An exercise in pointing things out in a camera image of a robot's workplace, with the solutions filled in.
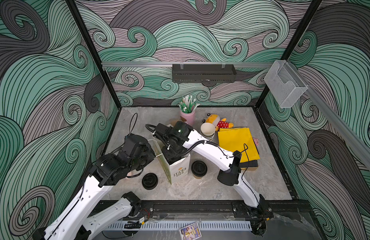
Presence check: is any white paper bag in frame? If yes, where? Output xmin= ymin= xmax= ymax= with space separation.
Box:
xmin=148 ymin=134 xmax=191 ymax=185

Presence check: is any black cup lid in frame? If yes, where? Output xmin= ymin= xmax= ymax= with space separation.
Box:
xmin=191 ymin=161 xmax=208 ymax=177

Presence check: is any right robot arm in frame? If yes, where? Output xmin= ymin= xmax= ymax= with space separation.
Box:
xmin=145 ymin=121 xmax=262 ymax=209

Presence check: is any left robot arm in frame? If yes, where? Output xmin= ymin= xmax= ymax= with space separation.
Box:
xmin=32 ymin=134 xmax=156 ymax=240

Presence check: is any pink straw holder cup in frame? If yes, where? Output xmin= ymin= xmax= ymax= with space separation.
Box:
xmin=180 ymin=110 xmax=196 ymax=126

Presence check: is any stack of black lids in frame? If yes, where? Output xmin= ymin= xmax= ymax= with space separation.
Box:
xmin=142 ymin=173 xmax=159 ymax=190

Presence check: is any stack of paper cups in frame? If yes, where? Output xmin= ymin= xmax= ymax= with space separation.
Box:
xmin=200 ymin=123 xmax=216 ymax=141

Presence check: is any wrapped straws bundle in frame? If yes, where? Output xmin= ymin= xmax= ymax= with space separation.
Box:
xmin=179 ymin=95 xmax=200 ymax=114

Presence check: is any yellow plush toy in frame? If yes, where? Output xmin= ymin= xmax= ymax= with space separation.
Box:
xmin=203 ymin=113 xmax=234 ymax=131

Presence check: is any yellow napkin stack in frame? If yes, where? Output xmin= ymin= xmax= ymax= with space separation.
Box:
xmin=218 ymin=128 xmax=260 ymax=164

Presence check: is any pink small object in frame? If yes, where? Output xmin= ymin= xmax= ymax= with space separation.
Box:
xmin=253 ymin=138 xmax=260 ymax=147

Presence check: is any colourful card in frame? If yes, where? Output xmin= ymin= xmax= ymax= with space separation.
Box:
xmin=179 ymin=223 xmax=202 ymax=240

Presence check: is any black wall shelf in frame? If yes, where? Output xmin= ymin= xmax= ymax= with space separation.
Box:
xmin=172 ymin=64 xmax=237 ymax=84

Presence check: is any white cable duct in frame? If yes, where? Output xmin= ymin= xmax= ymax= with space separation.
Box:
xmin=106 ymin=221 xmax=252 ymax=232

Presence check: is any clear acrylic wall holder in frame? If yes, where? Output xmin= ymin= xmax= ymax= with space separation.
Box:
xmin=264 ymin=60 xmax=308 ymax=109

